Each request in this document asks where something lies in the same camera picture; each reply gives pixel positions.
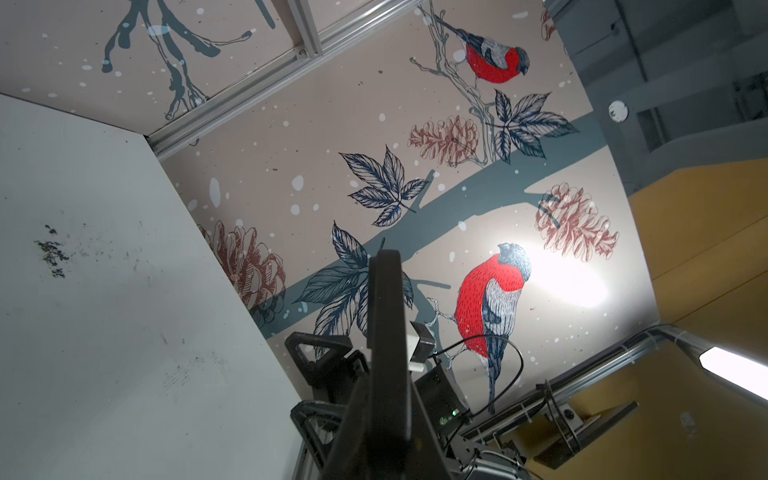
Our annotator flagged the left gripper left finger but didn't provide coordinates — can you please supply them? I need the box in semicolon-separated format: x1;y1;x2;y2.
320;378;370;479

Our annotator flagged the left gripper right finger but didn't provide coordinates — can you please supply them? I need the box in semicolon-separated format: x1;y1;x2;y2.
410;389;452;480

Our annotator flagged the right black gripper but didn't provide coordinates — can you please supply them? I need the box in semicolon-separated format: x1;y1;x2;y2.
284;332;471;468

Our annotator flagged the black phone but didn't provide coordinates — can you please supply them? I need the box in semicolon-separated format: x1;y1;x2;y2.
365;249;415;457

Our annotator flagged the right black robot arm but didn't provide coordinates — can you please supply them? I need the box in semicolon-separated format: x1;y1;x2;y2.
285;332;530;479

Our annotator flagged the fluorescent ceiling light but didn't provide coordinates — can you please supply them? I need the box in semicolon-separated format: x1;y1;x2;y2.
699;347;768;400

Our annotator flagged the smoke detector on ceiling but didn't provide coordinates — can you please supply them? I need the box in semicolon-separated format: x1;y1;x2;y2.
608;100;629;123

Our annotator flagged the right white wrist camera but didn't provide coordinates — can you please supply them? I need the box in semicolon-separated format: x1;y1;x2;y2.
406;321;436;373

